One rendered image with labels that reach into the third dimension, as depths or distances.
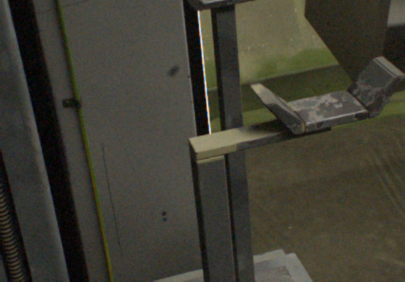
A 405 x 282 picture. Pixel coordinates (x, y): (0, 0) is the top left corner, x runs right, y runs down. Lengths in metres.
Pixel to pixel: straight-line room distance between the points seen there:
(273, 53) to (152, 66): 1.60
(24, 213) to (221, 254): 0.13
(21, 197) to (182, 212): 0.66
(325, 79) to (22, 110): 2.24
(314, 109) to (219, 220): 0.08
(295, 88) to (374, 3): 0.99
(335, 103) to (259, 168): 1.92
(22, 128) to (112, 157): 0.61
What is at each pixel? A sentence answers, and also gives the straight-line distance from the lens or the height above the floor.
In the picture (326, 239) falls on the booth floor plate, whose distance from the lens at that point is 2.09.
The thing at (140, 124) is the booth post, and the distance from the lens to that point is 1.07.
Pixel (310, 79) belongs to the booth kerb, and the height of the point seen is 0.13.
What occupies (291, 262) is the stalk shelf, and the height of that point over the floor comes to 0.79.
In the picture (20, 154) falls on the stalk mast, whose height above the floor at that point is 1.07.
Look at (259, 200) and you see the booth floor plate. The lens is 2.24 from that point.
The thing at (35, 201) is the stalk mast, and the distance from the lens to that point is 0.52.
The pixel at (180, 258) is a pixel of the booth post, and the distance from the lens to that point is 1.21.
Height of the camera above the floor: 1.31
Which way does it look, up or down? 30 degrees down
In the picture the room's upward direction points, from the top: 6 degrees counter-clockwise
